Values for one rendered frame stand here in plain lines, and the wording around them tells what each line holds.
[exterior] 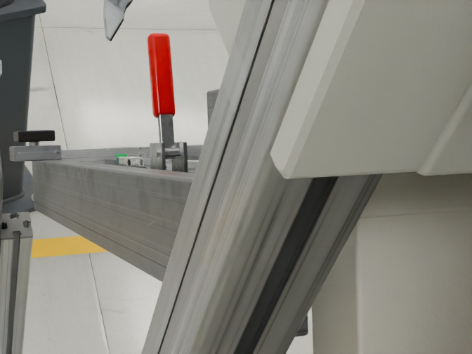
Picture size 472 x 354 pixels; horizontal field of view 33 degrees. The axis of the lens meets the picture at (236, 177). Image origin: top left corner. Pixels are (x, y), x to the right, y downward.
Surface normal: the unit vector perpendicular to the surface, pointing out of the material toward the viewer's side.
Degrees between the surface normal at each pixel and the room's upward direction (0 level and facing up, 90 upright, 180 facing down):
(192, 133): 0
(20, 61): 90
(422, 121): 90
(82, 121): 0
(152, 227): 90
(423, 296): 44
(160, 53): 37
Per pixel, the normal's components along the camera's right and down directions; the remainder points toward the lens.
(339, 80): 0.28, 0.74
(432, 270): 0.37, 0.04
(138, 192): -0.93, 0.05
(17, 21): 0.58, 0.68
